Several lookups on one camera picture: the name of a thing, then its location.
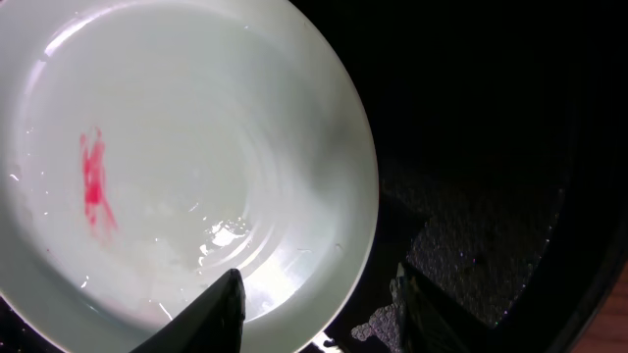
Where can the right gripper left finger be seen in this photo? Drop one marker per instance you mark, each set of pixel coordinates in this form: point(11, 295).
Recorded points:
point(212, 323)

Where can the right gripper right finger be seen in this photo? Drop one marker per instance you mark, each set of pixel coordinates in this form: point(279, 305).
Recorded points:
point(430, 321)

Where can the pale green plate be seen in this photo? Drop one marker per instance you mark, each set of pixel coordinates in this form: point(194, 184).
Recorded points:
point(149, 146)

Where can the round black tray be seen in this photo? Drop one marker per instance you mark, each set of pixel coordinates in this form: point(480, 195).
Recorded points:
point(500, 135)

